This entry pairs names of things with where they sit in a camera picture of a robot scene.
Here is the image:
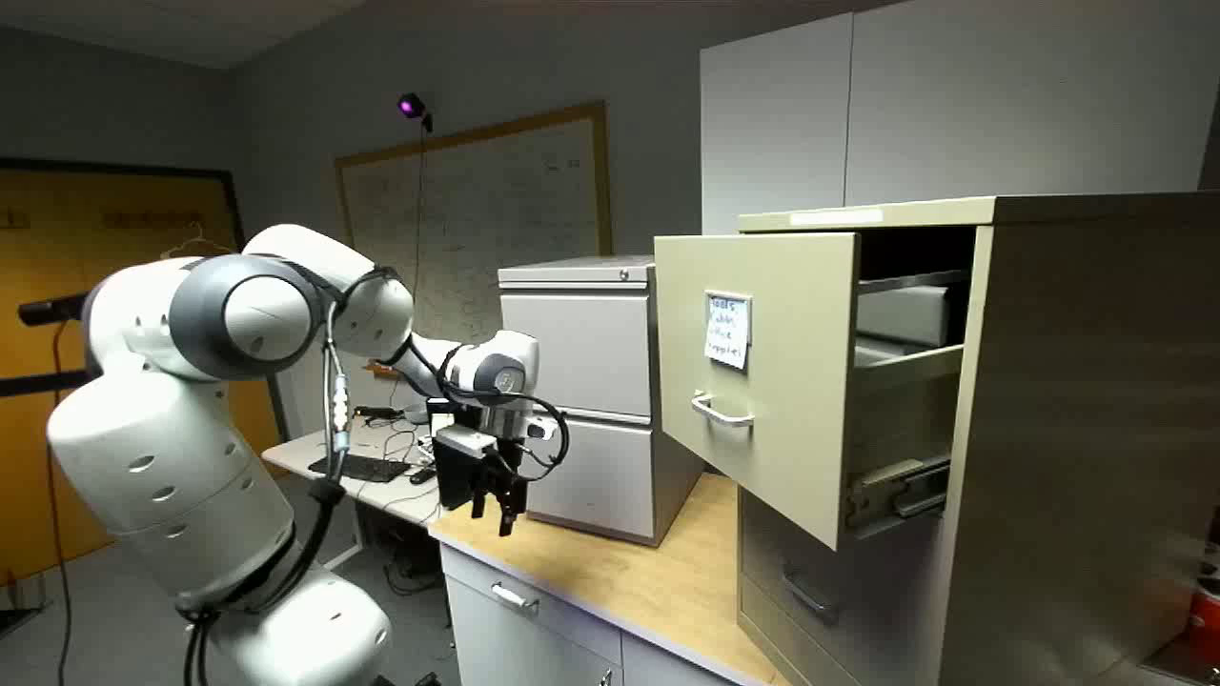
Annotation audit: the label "grey two-drawer cabinet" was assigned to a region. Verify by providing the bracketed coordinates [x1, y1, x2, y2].
[496, 250, 708, 550]

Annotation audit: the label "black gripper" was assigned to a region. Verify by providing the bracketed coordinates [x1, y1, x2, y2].
[431, 437, 531, 541]

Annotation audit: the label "black looped gripper cable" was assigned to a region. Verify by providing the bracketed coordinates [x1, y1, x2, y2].
[508, 393, 575, 483]

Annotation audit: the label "beige file cabinet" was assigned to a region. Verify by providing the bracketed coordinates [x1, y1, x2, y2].
[734, 191, 1220, 686]

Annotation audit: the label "black keyboard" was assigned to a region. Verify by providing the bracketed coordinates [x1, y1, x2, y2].
[307, 448, 417, 489]

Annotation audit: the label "beige drawer cabinet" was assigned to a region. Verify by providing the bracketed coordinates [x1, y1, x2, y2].
[651, 230, 975, 556]

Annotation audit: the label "beige unlabelled cabinet drawer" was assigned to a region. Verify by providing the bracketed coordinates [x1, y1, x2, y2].
[736, 489, 955, 686]

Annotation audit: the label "orange door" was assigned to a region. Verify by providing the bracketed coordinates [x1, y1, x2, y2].
[0, 158, 287, 592]

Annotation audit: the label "camera with purple light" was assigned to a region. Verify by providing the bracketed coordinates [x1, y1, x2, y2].
[393, 86, 439, 137]

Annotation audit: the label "grey desk drawer unit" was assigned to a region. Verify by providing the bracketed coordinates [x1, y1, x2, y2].
[439, 541, 740, 686]

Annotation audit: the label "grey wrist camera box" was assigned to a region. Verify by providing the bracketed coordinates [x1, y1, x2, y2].
[431, 422, 504, 464]

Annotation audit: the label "wood-framed whiteboard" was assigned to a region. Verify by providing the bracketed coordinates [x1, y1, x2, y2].
[332, 100, 618, 352]

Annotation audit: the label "black horizontal bar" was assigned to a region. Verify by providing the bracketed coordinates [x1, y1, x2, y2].
[15, 288, 96, 332]

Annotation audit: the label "white paper drawer label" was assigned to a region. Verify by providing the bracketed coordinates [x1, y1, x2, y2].
[703, 287, 761, 376]

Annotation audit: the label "silver desk drawer handle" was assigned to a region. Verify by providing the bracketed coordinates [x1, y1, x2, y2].
[484, 579, 546, 614]

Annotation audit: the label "grey ribbed arm cable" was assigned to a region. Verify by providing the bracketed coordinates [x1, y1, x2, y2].
[316, 302, 356, 489]

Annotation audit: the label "grey files inside drawer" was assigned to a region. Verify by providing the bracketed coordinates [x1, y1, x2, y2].
[855, 279, 958, 352]

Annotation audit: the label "white wall cabinet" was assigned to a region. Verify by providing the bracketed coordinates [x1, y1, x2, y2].
[697, 0, 1220, 241]

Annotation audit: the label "dark recessed drawer handle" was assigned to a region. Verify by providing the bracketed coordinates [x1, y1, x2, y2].
[778, 568, 848, 630]

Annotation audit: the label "red canister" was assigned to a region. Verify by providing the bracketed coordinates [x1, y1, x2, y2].
[1177, 508, 1220, 677]

